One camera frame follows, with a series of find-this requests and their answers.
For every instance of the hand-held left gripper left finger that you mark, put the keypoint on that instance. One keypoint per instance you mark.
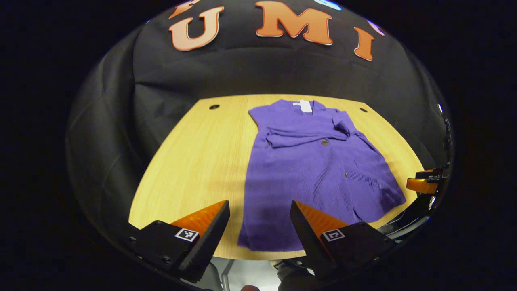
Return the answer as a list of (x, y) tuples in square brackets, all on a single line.
[(212, 238)]

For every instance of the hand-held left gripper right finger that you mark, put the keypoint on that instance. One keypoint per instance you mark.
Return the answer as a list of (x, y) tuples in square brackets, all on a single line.
[(309, 242)]

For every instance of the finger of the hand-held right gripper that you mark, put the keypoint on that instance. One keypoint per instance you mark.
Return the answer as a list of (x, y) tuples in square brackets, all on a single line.
[(428, 173), (420, 186)]

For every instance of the purple knit cardigan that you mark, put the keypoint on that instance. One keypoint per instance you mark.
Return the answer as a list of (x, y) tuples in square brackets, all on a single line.
[(307, 182)]

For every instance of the gray table leg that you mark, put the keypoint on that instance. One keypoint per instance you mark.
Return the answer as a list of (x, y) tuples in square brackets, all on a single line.
[(227, 277)]

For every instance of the black backdrop cloth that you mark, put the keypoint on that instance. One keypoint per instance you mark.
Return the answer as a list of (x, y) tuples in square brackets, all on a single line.
[(242, 68)]

